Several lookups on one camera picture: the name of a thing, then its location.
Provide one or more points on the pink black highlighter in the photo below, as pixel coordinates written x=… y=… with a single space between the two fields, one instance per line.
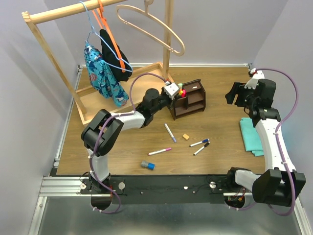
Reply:
x=183 y=92

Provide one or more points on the folded teal cloth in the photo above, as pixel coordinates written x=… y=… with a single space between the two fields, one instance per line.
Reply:
x=250 y=137

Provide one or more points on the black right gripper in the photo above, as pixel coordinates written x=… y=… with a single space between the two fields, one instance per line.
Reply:
x=237 y=88

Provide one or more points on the light blue wire hanger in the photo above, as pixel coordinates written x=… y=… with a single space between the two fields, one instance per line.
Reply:
x=129 y=68

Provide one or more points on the lavender cap white marker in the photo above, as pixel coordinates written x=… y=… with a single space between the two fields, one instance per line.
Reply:
x=170 y=133

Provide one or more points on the wooden clothes hanger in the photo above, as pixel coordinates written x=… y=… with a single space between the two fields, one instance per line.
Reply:
x=140 y=26

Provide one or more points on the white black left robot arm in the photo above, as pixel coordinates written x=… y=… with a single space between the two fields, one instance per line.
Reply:
x=102 y=132

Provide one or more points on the blue cap whiteboard marker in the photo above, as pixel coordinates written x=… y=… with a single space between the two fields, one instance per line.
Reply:
x=200 y=142

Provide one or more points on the orange plastic hanger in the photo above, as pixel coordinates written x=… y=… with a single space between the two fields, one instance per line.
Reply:
x=102 y=22

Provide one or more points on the small tan eraser block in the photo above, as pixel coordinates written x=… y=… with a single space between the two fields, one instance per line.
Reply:
x=185 y=136

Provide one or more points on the black garment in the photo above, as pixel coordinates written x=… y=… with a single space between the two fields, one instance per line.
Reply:
x=109 y=57

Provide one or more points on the blue patterned shorts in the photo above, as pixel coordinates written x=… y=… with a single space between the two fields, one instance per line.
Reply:
x=101 y=77

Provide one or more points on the black cap whiteboard marker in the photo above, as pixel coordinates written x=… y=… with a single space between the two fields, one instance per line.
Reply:
x=202 y=148

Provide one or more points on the aluminium frame rail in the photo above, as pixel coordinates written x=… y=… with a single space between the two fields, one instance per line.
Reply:
x=64 y=186

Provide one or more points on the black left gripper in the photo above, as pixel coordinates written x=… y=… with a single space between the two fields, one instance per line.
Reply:
x=174 y=98

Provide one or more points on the brown wooden desk organizer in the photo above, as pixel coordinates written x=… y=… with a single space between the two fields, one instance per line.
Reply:
x=194 y=101

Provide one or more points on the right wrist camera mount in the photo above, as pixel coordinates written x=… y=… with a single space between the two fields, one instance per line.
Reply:
x=256 y=75

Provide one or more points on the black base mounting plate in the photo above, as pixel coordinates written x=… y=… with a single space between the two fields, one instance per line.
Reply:
x=165 y=189

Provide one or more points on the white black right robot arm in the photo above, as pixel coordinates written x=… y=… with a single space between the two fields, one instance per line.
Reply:
x=280 y=184

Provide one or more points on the pink cap white marker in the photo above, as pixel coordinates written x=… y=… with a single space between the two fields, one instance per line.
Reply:
x=159 y=151

